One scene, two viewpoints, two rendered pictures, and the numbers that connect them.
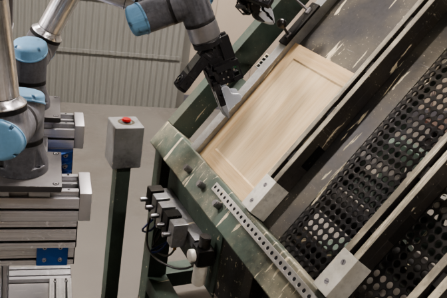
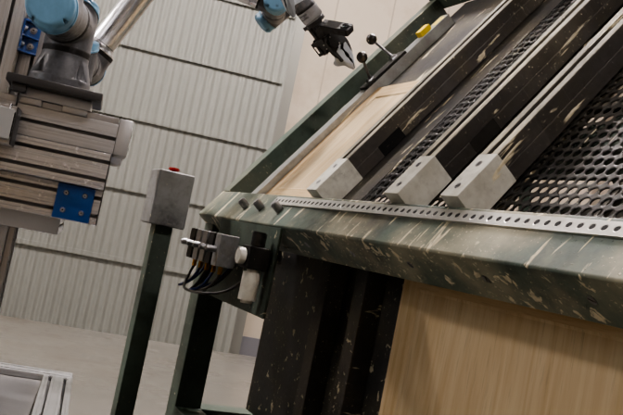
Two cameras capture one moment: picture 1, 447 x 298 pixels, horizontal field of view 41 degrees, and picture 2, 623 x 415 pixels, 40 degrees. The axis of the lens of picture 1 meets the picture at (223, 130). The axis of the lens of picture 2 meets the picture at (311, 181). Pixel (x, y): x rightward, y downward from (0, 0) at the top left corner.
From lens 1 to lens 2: 1.23 m
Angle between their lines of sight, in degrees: 26
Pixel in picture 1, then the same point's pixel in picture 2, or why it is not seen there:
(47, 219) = (78, 144)
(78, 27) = (114, 227)
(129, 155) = (172, 209)
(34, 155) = (77, 65)
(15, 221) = (41, 139)
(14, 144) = (67, 6)
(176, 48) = not seen: hidden behind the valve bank
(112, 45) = not seen: hidden behind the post
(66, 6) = (126, 16)
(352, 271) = (428, 169)
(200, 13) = not seen: outside the picture
